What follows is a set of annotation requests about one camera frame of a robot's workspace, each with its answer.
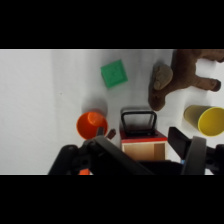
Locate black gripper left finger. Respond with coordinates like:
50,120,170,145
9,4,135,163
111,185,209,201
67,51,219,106
48,134,154,175

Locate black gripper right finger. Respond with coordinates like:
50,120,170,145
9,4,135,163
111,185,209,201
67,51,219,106
167,126,224,175

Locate orange plastic cup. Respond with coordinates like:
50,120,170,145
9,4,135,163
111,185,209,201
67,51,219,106
76,111,109,141

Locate yellow plastic cup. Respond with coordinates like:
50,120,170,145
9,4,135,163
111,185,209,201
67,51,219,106
183,104,224,138

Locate brown plush animal toy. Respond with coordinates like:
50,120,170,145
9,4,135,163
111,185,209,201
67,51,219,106
147,49,224,112

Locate green square block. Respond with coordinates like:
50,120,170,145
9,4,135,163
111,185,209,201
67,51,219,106
100,59,129,89

